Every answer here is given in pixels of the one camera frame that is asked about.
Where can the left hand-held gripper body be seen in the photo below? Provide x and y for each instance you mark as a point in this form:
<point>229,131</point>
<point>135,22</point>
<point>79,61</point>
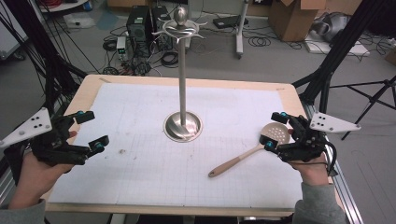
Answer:
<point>37,126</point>

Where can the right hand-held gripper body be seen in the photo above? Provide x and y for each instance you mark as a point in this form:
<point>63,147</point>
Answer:
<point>306,146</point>

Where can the beige slotted spoon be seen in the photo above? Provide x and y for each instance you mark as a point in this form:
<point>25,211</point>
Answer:
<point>236,161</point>

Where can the steel utensil rack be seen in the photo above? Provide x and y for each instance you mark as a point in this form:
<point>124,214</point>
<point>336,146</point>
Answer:
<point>182,93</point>

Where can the person's right hand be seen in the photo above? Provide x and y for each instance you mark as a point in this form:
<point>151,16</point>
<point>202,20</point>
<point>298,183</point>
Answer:
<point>314,174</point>

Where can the person's left hand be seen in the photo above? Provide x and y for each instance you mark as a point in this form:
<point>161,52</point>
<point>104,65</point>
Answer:
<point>34,177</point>

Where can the black clamp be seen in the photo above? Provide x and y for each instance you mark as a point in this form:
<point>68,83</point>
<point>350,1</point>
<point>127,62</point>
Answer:
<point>333,172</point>

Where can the white grid mat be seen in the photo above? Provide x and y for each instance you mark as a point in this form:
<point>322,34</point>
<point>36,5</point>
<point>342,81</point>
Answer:
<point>140,174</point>

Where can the small grey power supply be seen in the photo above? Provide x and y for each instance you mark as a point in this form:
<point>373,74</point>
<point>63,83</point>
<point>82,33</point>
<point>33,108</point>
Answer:
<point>121,46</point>

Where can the black tripod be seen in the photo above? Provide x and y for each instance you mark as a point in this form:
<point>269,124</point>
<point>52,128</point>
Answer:
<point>372,99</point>

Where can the white rolling stand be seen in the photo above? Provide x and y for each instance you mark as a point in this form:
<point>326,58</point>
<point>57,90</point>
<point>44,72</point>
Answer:
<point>239,37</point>

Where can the white cabinet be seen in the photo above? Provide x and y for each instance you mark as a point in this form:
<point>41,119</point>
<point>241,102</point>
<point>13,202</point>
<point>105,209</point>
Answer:
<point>9,37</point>

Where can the white flat board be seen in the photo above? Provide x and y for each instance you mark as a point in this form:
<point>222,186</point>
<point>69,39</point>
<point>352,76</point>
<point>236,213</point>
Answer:
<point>342,48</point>

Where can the large cardboard box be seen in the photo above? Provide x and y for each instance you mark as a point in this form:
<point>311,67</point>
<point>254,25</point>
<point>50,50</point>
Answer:
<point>292,18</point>

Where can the black computer tower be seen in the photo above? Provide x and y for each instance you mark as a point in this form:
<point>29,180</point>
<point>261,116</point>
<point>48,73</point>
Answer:
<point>138,31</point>
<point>160,18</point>

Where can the grey bag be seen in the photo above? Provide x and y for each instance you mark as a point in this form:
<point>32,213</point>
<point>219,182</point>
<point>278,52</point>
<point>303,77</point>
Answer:
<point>331,26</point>

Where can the black flat device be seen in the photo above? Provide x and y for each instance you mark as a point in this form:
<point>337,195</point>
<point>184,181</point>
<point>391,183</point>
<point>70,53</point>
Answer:
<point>229,21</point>

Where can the white round table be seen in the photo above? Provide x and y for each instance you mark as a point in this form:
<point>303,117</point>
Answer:
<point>67,5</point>

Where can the small cardboard box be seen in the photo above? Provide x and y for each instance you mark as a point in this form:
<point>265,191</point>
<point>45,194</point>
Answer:
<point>391,57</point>

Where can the aluminium rail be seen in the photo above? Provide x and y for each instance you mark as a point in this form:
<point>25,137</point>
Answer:
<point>348,199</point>

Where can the black frame strut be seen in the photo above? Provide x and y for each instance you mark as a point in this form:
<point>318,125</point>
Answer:
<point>342,46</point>

